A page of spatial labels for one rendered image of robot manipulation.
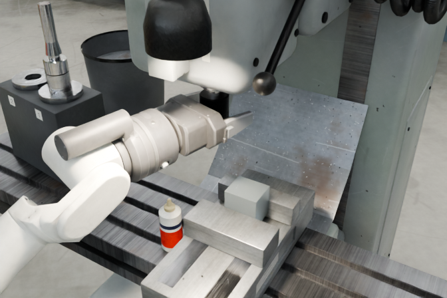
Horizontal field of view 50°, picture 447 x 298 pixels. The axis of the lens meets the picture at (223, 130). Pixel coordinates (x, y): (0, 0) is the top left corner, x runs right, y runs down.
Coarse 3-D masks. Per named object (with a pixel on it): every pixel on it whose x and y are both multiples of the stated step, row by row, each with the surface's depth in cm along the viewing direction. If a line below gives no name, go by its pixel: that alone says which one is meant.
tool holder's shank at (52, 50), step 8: (40, 8) 91; (48, 8) 91; (40, 16) 92; (48, 16) 92; (48, 24) 92; (48, 32) 93; (48, 40) 94; (56, 40) 95; (48, 48) 94; (56, 48) 95; (48, 56) 96; (56, 56) 96
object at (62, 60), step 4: (64, 56) 98; (44, 60) 96; (48, 60) 96; (52, 60) 96; (56, 60) 96; (60, 60) 96; (64, 60) 96; (44, 64) 96; (48, 64) 95; (52, 64) 95; (56, 64) 95; (60, 64) 96; (64, 64) 96
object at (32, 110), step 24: (24, 72) 108; (0, 96) 106; (24, 96) 100; (48, 96) 97; (72, 96) 98; (96, 96) 101; (24, 120) 104; (48, 120) 97; (72, 120) 98; (24, 144) 109; (48, 168) 106
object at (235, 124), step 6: (240, 114) 73; (246, 114) 74; (252, 114) 75; (228, 120) 71; (234, 120) 72; (240, 120) 73; (246, 120) 74; (252, 120) 75; (228, 126) 71; (234, 126) 73; (240, 126) 74; (246, 126) 75; (228, 132) 71; (234, 132) 73; (228, 138) 73
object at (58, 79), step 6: (60, 66) 96; (66, 66) 97; (48, 72) 96; (54, 72) 96; (60, 72) 96; (66, 72) 98; (48, 78) 97; (54, 78) 97; (60, 78) 97; (66, 78) 98; (48, 84) 98; (54, 84) 97; (60, 84) 98; (66, 84) 98; (54, 90) 98; (60, 90) 98; (66, 90) 99
